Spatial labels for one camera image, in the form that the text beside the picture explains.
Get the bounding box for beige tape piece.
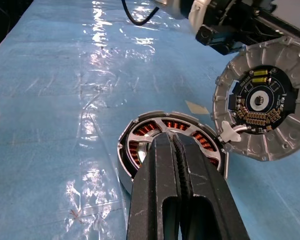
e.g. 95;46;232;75
185;100;211;115

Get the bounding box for white plastic hinge clip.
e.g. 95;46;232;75
218;120;242;144

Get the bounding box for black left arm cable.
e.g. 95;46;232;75
121;0;161;26

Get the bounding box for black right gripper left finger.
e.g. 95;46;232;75
126;131;185;240

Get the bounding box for silver motor lid circuit board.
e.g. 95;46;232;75
211;36;300;163

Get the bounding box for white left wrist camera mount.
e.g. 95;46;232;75
188;0;217;34

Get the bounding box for blue table cover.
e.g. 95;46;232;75
0;0;300;240

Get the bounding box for silver motor housing copper windings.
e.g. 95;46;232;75
116;109;230;198

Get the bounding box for silver spoked rotor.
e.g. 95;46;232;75
126;117;222;176

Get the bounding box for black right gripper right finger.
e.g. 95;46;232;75
174;134;251;240

